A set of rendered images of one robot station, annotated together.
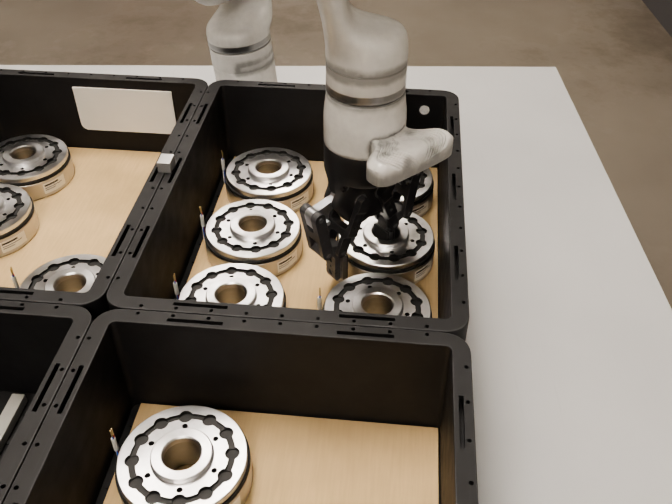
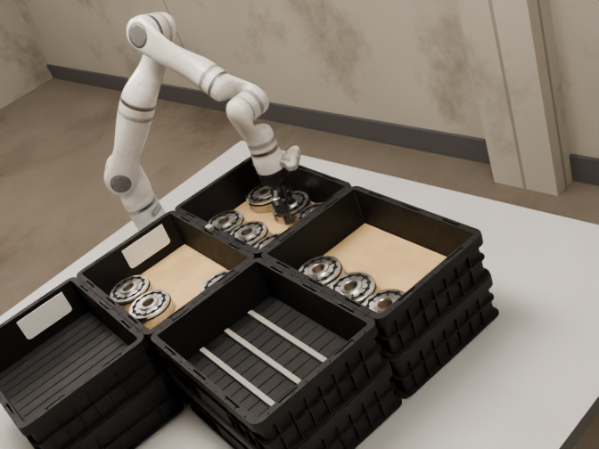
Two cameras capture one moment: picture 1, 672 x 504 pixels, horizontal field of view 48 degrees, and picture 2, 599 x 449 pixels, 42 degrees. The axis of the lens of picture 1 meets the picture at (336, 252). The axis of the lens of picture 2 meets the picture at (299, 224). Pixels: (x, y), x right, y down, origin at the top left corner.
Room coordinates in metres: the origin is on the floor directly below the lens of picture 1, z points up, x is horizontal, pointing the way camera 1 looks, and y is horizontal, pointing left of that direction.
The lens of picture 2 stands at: (-0.84, 0.89, 1.88)
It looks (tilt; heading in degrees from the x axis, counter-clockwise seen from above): 32 degrees down; 327
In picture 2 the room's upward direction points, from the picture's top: 21 degrees counter-clockwise
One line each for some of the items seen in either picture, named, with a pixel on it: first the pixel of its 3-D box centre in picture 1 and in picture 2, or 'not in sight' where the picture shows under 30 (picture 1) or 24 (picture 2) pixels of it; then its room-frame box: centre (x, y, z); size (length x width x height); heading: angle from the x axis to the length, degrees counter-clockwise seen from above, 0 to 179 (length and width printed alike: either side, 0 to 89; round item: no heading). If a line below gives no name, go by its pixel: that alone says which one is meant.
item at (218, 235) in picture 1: (252, 228); (247, 233); (0.63, 0.09, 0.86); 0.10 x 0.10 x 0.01
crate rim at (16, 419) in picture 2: not in sight; (52, 346); (0.68, 0.62, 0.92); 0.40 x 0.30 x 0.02; 174
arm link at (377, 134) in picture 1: (379, 116); (274, 154); (0.58, -0.04, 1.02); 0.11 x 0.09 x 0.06; 39
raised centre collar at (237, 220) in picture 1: (252, 225); (247, 232); (0.63, 0.09, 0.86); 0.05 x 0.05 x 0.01
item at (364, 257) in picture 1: (385, 236); (290, 203); (0.61, -0.05, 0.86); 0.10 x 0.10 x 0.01
